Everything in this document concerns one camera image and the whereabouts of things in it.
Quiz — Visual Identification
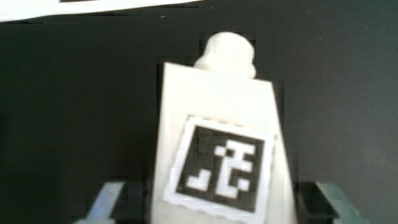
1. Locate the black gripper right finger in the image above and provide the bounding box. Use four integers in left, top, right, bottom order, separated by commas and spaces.
295, 182, 372, 224

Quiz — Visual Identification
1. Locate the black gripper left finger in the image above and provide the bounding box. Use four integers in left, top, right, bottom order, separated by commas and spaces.
71, 181, 146, 224

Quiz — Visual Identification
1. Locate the white stool leg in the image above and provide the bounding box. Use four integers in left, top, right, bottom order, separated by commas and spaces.
151, 32, 299, 224

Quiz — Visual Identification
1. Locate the white sheet with tags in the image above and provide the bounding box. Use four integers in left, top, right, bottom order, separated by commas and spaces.
0, 0, 201, 22

